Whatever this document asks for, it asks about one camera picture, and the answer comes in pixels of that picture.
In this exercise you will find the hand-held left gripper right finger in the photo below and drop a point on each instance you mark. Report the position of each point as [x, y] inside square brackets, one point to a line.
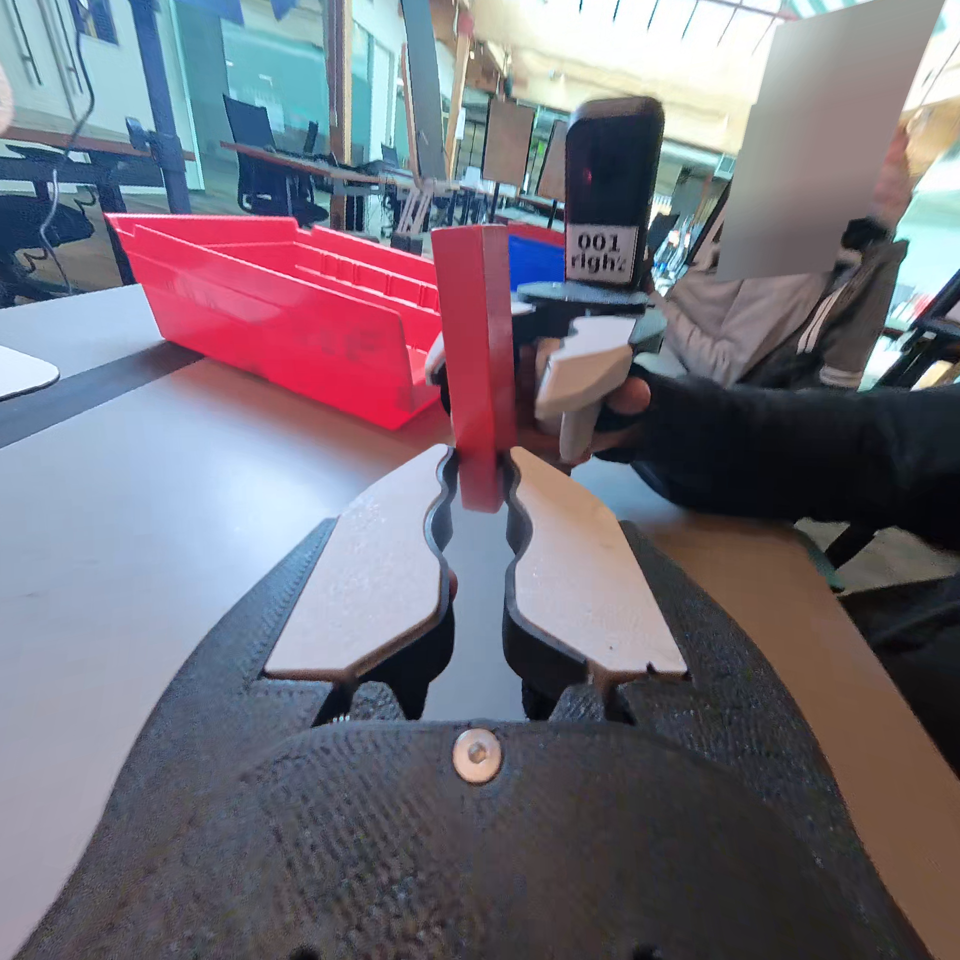
[585, 592]

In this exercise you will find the blue plastic bin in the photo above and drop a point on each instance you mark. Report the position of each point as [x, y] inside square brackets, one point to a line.
[536, 259]

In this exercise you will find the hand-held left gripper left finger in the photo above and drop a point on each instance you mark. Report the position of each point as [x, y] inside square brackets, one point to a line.
[367, 585]

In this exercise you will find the red plastic crate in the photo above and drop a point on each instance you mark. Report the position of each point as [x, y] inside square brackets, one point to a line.
[536, 229]

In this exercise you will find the whiteboard easel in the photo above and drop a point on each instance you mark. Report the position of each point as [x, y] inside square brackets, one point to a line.
[553, 161]
[508, 142]

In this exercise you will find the light stand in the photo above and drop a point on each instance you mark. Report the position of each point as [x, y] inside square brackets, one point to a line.
[161, 112]

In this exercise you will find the black office chair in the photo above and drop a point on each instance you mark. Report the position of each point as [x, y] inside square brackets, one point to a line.
[37, 232]
[262, 165]

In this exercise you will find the person's right forearm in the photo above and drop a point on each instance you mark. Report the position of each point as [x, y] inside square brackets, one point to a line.
[787, 450]

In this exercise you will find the wooden office desk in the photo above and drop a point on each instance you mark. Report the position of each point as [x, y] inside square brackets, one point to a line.
[330, 172]
[75, 146]

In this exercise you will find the red plastic bin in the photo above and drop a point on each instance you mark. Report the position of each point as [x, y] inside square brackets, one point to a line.
[285, 315]

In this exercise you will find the red rectangular block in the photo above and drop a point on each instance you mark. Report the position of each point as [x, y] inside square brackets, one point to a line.
[472, 337]

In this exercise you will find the dark striped jacket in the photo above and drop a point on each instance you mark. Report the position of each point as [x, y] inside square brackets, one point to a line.
[847, 322]

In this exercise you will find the grey board on stand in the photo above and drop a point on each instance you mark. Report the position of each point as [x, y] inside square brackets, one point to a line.
[424, 82]

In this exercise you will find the black board on stand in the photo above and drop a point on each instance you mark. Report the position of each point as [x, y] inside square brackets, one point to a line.
[22, 371]

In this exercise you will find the person's black clothing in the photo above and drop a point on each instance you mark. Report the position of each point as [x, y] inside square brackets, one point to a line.
[915, 660]

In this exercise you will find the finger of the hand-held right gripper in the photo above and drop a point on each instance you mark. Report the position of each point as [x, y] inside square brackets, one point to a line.
[585, 367]
[437, 364]

